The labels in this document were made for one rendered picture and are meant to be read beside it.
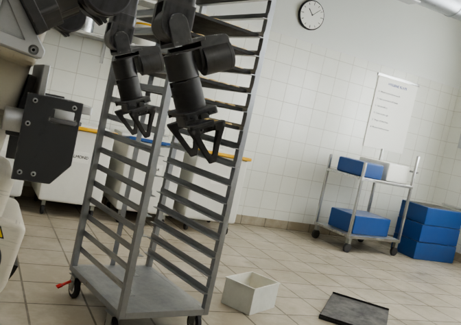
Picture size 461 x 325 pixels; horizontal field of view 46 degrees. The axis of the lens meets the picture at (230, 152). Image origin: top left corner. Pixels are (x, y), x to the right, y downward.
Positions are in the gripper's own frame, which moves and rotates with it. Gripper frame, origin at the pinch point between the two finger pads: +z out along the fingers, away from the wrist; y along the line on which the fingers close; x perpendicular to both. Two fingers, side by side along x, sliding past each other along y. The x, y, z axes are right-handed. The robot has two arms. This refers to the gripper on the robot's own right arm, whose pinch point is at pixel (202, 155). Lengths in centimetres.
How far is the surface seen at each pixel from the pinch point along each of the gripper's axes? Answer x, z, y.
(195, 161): -117, 90, 361
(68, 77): -38, -7, 422
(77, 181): -13, 74, 358
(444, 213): -388, 233, 349
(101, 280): 8, 87, 171
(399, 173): -339, 170, 356
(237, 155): -65, 38, 137
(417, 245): -345, 256, 351
